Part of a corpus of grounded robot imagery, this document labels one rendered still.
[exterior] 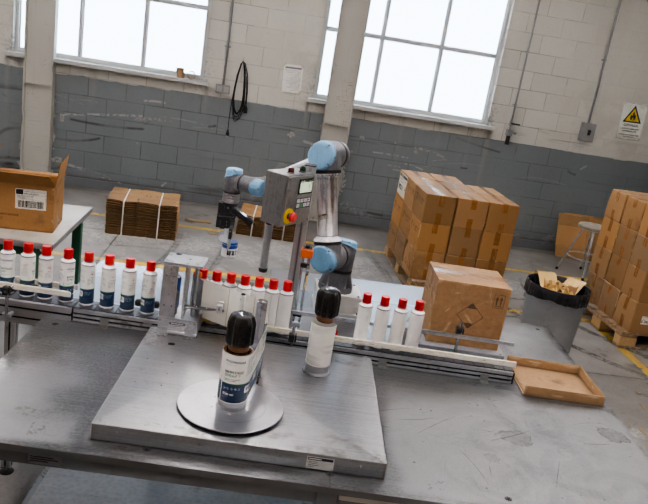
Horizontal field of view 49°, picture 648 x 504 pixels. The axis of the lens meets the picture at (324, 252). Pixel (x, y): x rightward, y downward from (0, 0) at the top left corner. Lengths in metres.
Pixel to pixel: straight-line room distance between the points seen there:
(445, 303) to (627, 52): 6.28
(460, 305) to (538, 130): 5.77
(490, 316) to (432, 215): 3.10
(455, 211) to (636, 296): 1.56
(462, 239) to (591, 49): 3.34
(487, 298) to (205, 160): 5.57
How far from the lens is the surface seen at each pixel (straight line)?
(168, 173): 8.13
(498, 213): 6.12
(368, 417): 2.19
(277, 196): 2.51
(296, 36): 7.90
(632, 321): 6.09
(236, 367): 2.02
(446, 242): 6.06
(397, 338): 2.65
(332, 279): 3.02
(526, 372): 2.91
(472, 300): 2.89
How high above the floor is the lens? 1.93
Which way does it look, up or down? 16 degrees down
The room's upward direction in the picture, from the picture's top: 9 degrees clockwise
